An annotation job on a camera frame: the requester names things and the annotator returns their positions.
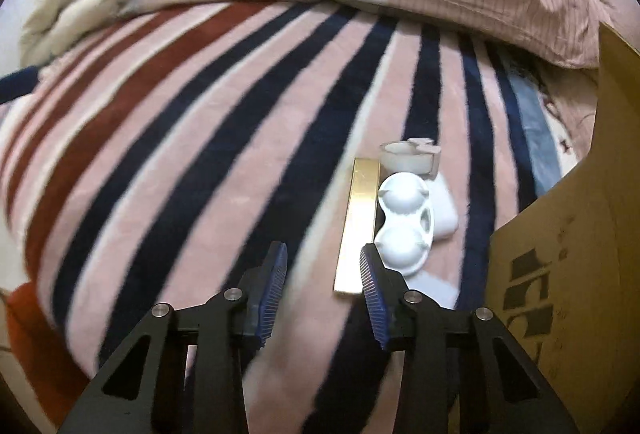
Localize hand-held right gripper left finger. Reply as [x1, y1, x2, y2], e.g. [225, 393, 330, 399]
[56, 241, 289, 434]

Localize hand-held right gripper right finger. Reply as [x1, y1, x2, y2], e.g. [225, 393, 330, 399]
[359, 243, 583, 434]

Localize gold rectangular box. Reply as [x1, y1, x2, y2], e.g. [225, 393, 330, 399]
[333, 158, 382, 296]

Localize white double-dome plastic case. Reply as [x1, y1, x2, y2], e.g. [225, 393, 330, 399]
[373, 172, 435, 277]

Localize brown cardboard box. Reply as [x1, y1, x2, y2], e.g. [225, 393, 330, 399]
[487, 21, 640, 434]

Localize small white cup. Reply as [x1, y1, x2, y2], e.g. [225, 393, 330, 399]
[379, 138, 442, 181]

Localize striped fleece blanket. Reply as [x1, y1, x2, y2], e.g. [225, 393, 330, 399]
[0, 1, 596, 434]

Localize cream quilt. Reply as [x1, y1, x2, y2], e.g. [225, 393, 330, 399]
[20, 0, 133, 67]

